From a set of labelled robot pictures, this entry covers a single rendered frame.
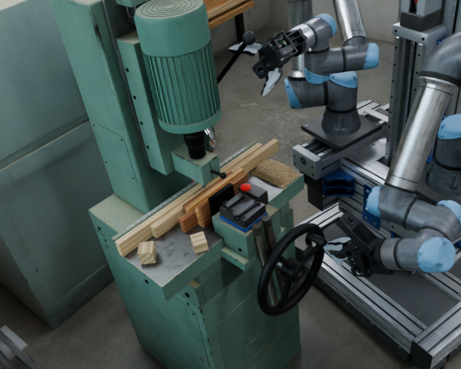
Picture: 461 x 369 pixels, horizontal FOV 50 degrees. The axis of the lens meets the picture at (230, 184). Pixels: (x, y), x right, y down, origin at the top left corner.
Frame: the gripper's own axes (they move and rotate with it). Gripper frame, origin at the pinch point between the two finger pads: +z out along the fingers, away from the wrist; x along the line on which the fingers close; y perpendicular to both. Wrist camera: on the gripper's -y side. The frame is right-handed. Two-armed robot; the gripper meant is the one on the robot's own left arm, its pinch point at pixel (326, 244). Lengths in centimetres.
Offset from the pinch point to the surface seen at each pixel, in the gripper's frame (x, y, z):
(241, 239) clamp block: -15.9, -12.6, 11.3
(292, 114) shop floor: 165, 3, 176
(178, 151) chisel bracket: -9, -39, 31
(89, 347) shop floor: -47, 26, 129
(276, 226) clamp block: -3.7, -8.7, 11.5
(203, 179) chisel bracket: -10.4, -29.6, 23.7
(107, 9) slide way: -13, -81, 18
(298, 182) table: 17.8, -11.3, 21.0
